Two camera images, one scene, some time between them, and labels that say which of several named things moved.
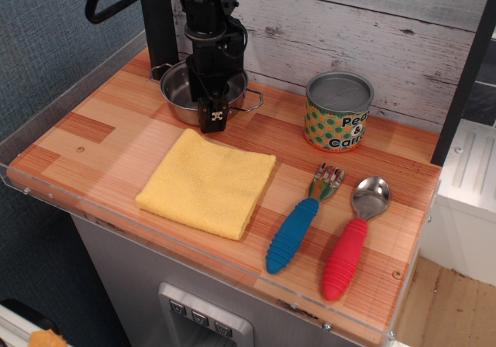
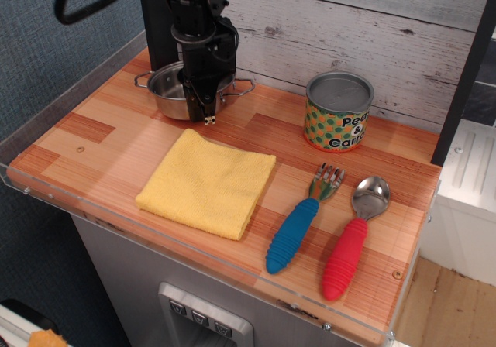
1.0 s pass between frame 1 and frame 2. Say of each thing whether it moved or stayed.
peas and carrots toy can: stayed
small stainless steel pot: moved
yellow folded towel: stayed
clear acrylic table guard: stayed
